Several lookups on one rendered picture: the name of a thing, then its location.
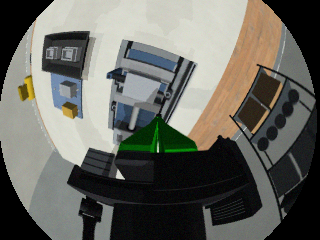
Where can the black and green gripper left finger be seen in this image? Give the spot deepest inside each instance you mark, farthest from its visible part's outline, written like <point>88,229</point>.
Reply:
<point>146,139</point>

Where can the yellow brass block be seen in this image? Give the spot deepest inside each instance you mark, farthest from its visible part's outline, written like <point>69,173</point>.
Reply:
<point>70,110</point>

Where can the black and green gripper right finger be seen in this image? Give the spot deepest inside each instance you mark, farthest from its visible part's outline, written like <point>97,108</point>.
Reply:
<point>171,140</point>

